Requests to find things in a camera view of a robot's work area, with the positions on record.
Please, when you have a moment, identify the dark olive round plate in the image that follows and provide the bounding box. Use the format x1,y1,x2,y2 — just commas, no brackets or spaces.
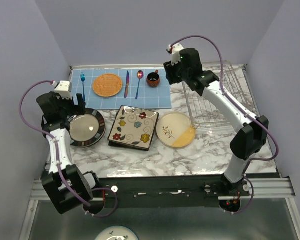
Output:
68,108,106,148

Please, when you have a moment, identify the wire dish rack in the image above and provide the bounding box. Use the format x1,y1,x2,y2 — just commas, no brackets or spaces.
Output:
182,60,259,132

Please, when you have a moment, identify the cream square dark-rimmed plate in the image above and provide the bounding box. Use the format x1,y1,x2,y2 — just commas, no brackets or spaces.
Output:
107,105,159,151

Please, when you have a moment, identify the yellow round plate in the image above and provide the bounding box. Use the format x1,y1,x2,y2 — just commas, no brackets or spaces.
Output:
156,112,196,149

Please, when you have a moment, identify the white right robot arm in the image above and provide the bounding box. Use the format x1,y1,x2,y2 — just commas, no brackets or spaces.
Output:
163,44,269,196

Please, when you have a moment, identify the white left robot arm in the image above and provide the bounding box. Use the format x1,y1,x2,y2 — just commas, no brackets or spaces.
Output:
36,91,106,214

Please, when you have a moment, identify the blue grid placemat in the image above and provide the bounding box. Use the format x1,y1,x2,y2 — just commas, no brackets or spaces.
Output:
70,68,172,110

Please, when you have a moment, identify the blue fork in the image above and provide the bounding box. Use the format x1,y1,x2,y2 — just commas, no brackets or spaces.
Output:
80,72,86,101

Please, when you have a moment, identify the orange black mug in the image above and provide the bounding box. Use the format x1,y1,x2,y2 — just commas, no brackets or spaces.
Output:
146,69,161,88

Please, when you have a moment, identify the woven wicker round trivet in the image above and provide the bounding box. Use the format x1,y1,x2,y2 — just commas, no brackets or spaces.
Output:
92,73,123,98

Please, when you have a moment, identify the iridescent spoon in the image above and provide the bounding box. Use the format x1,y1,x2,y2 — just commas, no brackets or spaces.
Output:
135,70,144,100

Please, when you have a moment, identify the iridescent knife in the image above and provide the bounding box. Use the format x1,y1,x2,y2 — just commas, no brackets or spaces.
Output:
124,71,130,99

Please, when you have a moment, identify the white floral plate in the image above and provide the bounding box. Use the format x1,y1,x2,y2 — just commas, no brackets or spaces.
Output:
95,226,139,240

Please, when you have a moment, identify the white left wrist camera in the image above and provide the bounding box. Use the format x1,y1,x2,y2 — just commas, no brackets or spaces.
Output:
52,81,73,100

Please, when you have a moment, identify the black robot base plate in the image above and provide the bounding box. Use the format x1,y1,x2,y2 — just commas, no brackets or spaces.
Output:
96,175,250,208

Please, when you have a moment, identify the aluminium frame rail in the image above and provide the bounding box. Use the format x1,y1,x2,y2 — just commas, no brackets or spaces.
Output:
30,178,296,201

